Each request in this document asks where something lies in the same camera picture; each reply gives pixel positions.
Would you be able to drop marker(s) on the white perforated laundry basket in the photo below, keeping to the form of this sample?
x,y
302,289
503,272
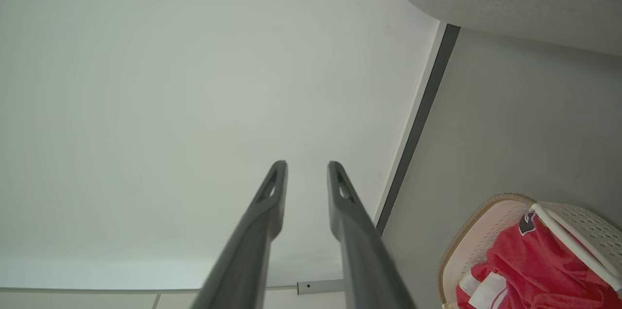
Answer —
x,y
486,231

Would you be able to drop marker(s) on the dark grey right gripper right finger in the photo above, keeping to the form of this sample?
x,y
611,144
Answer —
x,y
369,270

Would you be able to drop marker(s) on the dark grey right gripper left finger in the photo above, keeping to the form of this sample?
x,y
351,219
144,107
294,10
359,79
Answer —
x,y
243,270

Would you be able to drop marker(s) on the red garment with white cuff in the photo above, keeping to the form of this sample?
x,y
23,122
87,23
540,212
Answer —
x,y
534,270

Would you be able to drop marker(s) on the grey metal bar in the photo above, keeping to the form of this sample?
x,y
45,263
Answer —
x,y
320,287

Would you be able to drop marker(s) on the dark wall baseboard strip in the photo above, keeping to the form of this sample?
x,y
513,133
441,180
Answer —
x,y
423,114

